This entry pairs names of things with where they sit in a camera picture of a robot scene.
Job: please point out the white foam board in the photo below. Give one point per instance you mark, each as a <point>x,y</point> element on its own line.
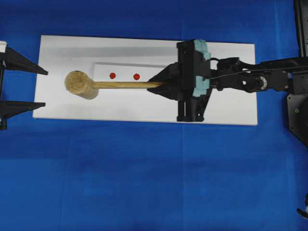
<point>107,59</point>

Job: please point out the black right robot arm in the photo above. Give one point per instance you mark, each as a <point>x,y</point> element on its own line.
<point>232,73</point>

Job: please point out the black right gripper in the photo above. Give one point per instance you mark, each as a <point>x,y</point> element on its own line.
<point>190,109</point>

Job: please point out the wooden mallet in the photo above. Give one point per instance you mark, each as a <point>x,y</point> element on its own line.
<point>79,84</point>

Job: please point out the black teal wrist camera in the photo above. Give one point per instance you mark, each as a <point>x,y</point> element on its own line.
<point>201,68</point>

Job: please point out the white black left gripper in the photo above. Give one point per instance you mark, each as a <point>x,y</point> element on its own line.
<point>14,61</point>

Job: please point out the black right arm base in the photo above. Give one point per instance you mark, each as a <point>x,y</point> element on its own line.
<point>297,100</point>

